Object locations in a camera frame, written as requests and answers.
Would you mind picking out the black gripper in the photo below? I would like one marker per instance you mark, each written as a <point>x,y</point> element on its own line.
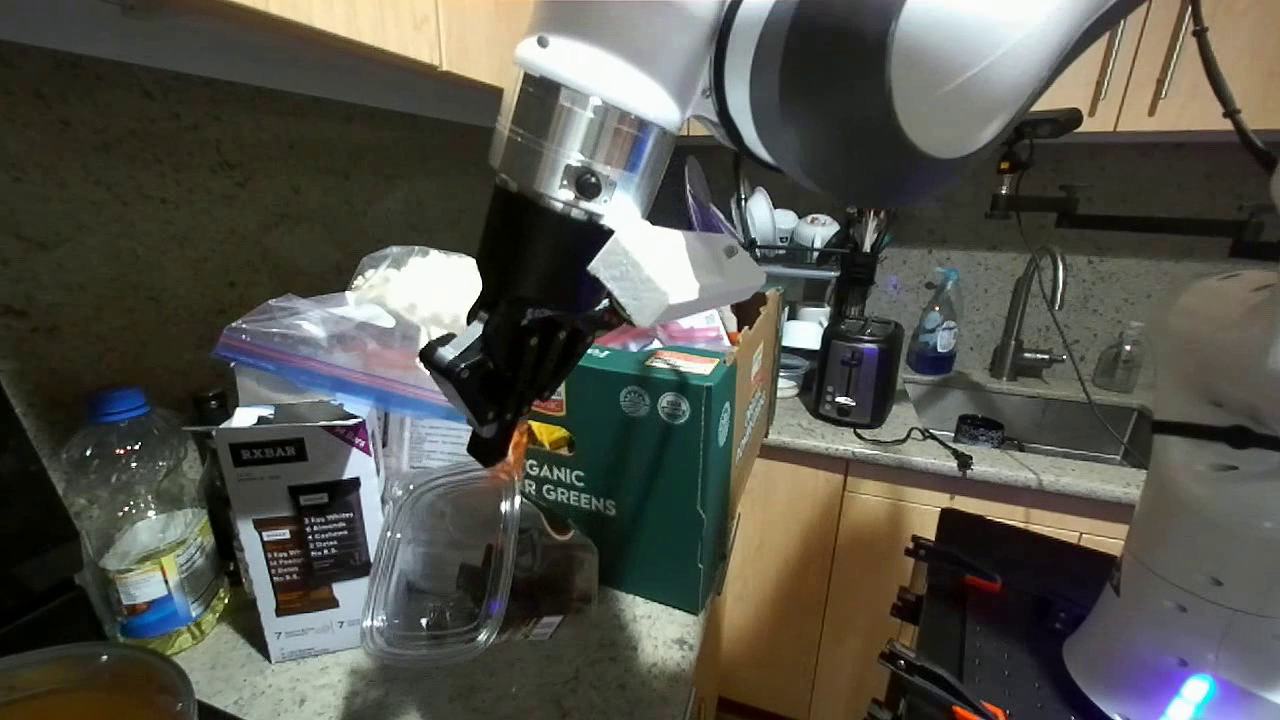
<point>540,267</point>

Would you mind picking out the clear zip popcorn bag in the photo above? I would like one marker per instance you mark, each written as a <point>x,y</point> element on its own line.
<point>335,355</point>

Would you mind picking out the clear plastic candy container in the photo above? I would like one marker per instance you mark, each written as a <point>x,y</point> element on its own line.
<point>442,574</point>

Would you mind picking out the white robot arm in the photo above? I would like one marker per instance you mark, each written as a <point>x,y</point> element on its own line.
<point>827,64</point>

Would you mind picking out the pink package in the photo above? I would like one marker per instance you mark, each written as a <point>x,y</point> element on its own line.
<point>667,336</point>

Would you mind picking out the green cardboard produce box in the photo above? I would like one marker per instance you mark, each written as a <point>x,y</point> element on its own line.
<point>667,506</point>

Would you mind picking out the white RXBAR box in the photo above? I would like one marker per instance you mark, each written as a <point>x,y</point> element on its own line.
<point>300,533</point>

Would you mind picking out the white plate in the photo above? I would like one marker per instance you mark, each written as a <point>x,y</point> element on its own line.
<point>704,205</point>

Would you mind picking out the dish rack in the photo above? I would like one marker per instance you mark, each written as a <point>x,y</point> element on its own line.
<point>803,259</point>

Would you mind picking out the black toaster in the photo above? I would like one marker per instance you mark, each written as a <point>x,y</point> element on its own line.
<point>858,373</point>

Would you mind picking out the black utensil holder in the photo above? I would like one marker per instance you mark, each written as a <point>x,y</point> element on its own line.
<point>855,284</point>

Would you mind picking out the wooden lower cabinets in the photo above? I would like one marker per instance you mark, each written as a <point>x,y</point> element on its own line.
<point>827,586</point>

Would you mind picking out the plastic jug blue cap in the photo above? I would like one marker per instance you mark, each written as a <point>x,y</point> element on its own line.
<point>135,506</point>

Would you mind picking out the blue spray bottle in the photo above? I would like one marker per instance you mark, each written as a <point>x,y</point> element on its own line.
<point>935,341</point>

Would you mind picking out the orange black clamp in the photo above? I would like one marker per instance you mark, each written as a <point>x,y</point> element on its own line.
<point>962,568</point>
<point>941,685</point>

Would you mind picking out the silver kitchen faucet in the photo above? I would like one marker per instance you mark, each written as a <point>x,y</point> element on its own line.
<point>1020,315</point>

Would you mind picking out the stainless steel sink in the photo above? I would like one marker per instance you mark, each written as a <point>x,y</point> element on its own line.
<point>1043,422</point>

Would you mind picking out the black robot cart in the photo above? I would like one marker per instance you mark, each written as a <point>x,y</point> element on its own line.
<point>1024,614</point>

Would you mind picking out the clear soap dispenser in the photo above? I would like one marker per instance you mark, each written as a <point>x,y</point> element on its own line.
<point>1122,363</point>

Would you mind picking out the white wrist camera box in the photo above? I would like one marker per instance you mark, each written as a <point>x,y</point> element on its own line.
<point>667,273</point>

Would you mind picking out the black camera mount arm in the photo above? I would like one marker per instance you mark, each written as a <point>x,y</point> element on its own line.
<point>1064,205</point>

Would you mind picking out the black stereo camera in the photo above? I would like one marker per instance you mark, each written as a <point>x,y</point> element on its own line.
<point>1044,126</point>

